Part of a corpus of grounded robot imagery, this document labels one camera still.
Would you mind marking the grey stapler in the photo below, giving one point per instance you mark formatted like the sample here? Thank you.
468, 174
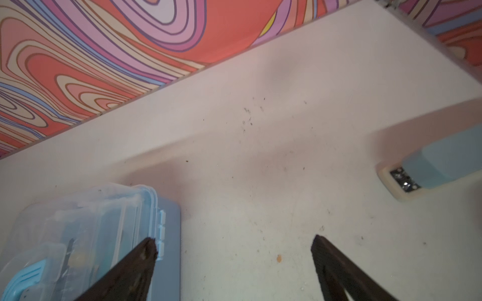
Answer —
434, 166

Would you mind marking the blue plastic tool box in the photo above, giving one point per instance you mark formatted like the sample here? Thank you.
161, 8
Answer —
56, 250

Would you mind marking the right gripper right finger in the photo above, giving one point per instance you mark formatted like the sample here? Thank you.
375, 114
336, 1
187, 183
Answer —
340, 278

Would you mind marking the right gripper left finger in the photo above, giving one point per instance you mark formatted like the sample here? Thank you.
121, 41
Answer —
129, 279

